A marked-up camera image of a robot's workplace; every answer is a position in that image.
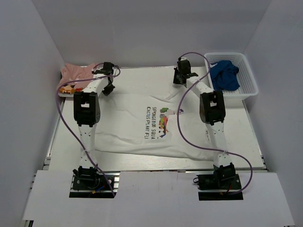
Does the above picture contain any white SpongeBob print t-shirt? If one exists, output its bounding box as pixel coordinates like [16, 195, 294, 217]
[95, 93, 214, 162]

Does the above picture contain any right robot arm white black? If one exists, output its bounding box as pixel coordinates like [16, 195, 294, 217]
[173, 68, 236, 189]

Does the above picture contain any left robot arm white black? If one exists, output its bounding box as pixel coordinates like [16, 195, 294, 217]
[73, 76, 115, 170]

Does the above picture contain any folded white green t-shirt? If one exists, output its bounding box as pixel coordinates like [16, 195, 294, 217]
[58, 92, 75, 97]

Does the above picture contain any folded pink t-shirt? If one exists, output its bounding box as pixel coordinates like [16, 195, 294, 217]
[57, 63, 96, 93]

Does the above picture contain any blue crumpled t-shirt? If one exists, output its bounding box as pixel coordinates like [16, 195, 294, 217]
[210, 60, 240, 91]

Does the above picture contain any white plastic basket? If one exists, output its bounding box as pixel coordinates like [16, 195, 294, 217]
[205, 52, 258, 101]

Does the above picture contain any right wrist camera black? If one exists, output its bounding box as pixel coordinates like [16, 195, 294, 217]
[177, 58, 191, 74]

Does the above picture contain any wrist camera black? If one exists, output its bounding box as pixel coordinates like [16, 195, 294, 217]
[177, 58, 191, 74]
[91, 62, 115, 76]

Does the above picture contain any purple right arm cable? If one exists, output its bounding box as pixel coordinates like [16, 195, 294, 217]
[177, 52, 253, 195]

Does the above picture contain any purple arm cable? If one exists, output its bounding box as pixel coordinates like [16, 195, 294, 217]
[54, 61, 123, 197]
[177, 52, 253, 195]

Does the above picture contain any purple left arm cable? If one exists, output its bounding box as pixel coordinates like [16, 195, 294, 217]
[54, 61, 123, 197]

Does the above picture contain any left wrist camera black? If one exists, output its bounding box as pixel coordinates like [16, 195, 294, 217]
[91, 62, 115, 76]

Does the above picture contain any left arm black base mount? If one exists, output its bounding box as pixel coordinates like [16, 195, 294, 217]
[69, 166, 118, 199]

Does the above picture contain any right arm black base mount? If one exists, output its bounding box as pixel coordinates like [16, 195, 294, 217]
[193, 174, 243, 201]

